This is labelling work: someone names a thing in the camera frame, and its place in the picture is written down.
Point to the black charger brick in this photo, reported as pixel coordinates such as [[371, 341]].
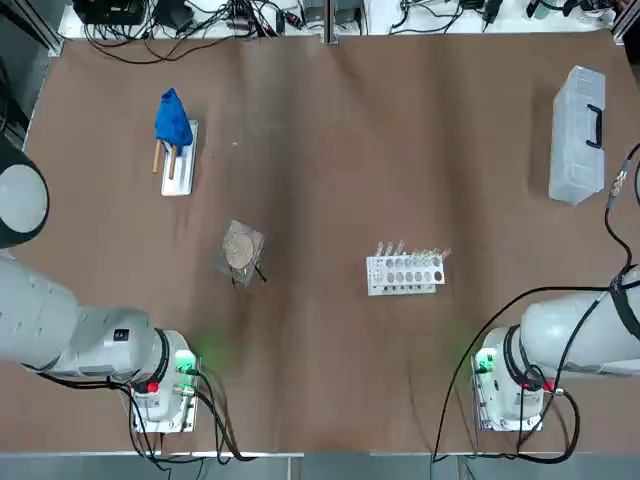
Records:
[[179, 19]]

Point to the white rag rack wooden rods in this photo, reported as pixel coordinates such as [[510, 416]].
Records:
[[180, 185]]

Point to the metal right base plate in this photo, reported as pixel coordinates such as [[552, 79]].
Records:
[[482, 420]]

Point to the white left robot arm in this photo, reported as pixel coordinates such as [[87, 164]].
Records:
[[40, 310]]

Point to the white test tube rack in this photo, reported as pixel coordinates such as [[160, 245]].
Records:
[[405, 277]]

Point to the blue rag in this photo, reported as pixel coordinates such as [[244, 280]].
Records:
[[172, 120]]

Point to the black electronic device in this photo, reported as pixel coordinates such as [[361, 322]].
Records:
[[107, 12]]

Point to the metal base plate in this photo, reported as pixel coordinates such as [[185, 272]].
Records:
[[187, 426], [482, 420]]

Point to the clear plastic compartment box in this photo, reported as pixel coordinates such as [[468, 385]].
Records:
[[575, 150]]

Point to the aluminium camera post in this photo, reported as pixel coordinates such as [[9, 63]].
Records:
[[330, 22]]

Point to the black power strip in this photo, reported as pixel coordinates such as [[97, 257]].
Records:
[[242, 23]]

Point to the aluminium profile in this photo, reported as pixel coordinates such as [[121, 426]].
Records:
[[50, 37], [627, 22]]

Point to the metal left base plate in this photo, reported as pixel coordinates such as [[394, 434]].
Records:
[[187, 426]]

